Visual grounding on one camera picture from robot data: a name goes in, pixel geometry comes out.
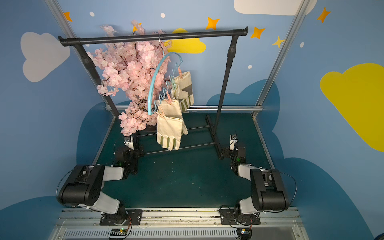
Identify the beige glove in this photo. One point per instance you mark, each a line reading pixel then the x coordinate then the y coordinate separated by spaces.
pixel 170 111
pixel 170 132
pixel 183 91

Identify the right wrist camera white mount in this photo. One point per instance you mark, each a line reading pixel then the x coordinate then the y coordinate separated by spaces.
pixel 233 141

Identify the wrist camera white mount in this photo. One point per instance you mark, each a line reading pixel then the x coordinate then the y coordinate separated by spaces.
pixel 233 141
pixel 129 142

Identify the beige clothes clip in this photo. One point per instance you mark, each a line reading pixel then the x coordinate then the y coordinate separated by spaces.
pixel 161 114

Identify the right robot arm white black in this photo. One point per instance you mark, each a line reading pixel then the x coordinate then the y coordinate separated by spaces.
pixel 268 192

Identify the black garment rack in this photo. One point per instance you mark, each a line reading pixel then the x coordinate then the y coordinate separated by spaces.
pixel 150 36

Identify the aluminium front rail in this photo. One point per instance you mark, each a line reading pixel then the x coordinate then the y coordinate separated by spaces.
pixel 179 224

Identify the green clothes clip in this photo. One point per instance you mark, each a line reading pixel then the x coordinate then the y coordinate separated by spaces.
pixel 173 81

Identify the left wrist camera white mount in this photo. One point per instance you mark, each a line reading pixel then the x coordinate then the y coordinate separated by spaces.
pixel 129 142

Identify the pink cherry blossom tree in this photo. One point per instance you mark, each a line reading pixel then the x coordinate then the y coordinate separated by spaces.
pixel 132 68

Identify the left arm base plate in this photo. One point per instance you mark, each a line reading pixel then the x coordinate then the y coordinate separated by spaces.
pixel 132 217

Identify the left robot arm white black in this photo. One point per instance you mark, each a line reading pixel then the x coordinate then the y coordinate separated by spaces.
pixel 83 188

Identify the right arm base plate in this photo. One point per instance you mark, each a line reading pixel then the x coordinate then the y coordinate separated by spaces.
pixel 230 216

